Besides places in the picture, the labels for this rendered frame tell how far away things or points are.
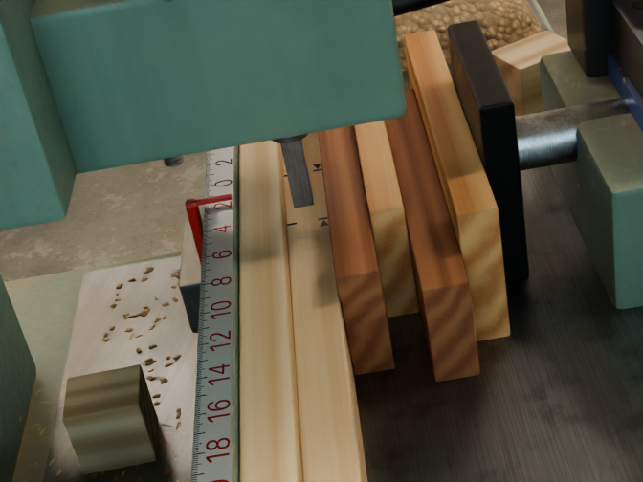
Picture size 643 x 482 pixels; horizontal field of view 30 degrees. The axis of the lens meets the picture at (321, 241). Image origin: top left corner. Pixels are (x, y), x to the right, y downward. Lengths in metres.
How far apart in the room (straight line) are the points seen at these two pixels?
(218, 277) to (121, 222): 2.00
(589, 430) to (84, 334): 0.38
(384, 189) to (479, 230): 0.06
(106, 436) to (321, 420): 0.23
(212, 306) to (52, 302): 0.34
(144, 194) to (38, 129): 2.12
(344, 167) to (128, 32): 0.14
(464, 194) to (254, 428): 0.14
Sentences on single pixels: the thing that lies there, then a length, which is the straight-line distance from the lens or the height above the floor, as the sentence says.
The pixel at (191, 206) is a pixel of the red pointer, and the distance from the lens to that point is 0.54.
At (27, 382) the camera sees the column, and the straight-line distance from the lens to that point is 0.71.
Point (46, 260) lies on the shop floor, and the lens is 2.44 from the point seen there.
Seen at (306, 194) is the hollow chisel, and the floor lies 0.96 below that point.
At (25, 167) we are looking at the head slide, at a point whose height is 1.03.
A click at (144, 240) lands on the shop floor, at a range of 2.41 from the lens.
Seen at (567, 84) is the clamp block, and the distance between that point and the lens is 0.58.
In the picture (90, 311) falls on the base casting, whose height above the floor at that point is 0.80.
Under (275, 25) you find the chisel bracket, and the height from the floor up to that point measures 1.05.
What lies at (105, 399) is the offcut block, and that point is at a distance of 0.64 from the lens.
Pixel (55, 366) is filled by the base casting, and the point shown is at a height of 0.80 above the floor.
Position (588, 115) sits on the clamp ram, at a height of 0.96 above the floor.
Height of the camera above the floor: 1.22
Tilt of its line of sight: 33 degrees down
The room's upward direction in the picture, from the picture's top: 11 degrees counter-clockwise
